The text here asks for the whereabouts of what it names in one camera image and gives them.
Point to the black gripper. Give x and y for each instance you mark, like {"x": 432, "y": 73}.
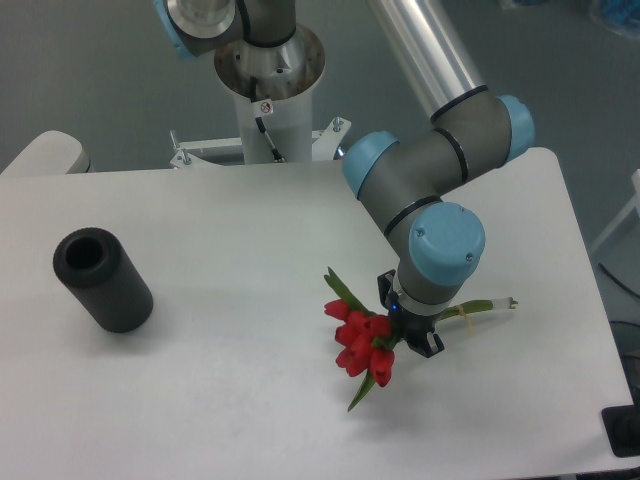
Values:
{"x": 415, "y": 318}

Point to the red tulip bouquet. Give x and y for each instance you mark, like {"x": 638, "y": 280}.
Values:
{"x": 368, "y": 339}

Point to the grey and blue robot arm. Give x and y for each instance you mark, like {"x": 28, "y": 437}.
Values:
{"x": 402, "y": 186}

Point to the black device at table edge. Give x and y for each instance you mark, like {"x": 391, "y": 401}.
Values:
{"x": 622, "y": 428}

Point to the white furniture leg right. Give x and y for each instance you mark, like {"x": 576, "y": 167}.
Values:
{"x": 622, "y": 222}

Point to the black cylindrical vase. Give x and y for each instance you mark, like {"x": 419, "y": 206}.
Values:
{"x": 93, "y": 265}

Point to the blue object top right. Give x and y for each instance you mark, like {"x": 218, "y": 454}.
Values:
{"x": 618, "y": 16}

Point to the white chair left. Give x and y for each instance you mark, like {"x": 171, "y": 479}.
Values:
{"x": 51, "y": 153}

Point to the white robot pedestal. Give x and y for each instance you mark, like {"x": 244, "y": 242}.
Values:
{"x": 272, "y": 90}

